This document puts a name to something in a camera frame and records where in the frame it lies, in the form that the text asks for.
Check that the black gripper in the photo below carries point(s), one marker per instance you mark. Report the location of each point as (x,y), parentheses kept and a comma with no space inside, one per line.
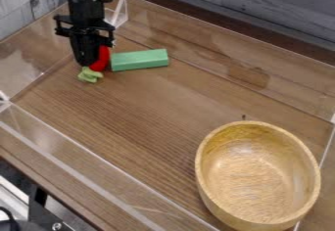
(84,25)

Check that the red plush strawberry toy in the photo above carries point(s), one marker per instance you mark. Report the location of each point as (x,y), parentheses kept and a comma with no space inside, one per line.
(92,72)

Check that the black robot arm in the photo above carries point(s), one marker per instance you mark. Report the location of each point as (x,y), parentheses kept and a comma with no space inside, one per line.
(85,28)

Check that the green rectangular block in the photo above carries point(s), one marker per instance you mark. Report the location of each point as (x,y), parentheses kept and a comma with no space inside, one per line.
(139,60)

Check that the clear acrylic tray walls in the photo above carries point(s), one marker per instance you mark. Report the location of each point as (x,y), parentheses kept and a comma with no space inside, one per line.
(110,146)

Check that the wooden bowl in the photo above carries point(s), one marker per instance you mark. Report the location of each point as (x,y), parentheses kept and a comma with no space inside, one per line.
(258,176)

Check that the clear acrylic corner bracket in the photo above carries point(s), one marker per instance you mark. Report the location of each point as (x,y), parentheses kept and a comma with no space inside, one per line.
(116,16)

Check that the black metal table frame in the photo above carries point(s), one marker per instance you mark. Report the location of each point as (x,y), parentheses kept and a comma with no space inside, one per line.
(51,215)

